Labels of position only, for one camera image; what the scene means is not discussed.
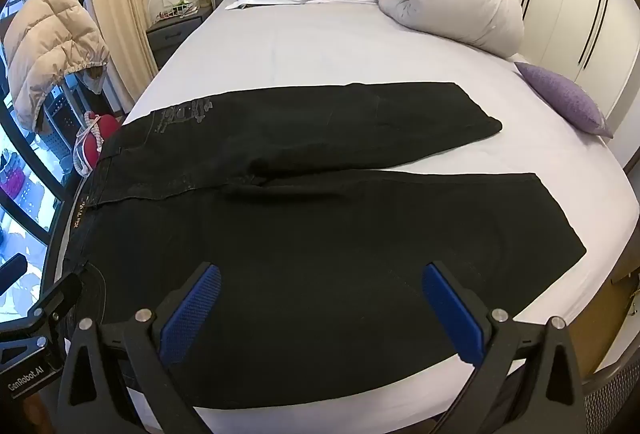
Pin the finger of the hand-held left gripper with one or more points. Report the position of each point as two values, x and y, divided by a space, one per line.
11 271
55 296

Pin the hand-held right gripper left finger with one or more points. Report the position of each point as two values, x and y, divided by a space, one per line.
192 309

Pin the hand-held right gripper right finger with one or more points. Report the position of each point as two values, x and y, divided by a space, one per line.
452 309

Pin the black pants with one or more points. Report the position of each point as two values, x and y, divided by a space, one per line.
300 239

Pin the large glass window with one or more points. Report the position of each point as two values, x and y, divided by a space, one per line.
25 194

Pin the red plush bag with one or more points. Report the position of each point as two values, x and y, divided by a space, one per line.
95 139

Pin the grey perforated rack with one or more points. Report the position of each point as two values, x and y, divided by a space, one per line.
62 119

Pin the grey mesh panel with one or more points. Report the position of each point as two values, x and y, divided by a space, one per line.
612 401

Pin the beige puffer jacket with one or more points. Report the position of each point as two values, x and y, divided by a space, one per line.
50 49

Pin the purple cushion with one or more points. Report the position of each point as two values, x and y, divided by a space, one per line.
565 97

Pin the dark grey nightstand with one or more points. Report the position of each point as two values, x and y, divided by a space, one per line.
172 32

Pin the bed with white sheet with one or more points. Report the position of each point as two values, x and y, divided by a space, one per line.
325 49

